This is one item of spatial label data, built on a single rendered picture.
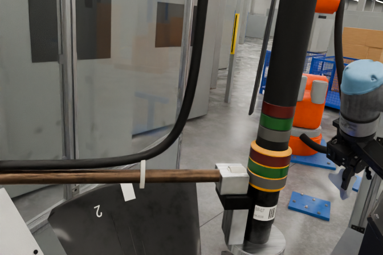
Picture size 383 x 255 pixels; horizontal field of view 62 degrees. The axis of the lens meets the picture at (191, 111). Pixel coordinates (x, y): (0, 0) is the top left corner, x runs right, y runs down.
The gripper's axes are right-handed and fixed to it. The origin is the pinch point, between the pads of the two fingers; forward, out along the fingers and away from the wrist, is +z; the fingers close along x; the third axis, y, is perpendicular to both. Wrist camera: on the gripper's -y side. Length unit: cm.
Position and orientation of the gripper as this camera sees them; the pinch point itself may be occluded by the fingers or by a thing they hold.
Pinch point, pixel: (358, 188)
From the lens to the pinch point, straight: 92.8
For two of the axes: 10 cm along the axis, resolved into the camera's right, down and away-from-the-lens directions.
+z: 2.3, 7.6, 6.1
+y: -5.0, -4.4, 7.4
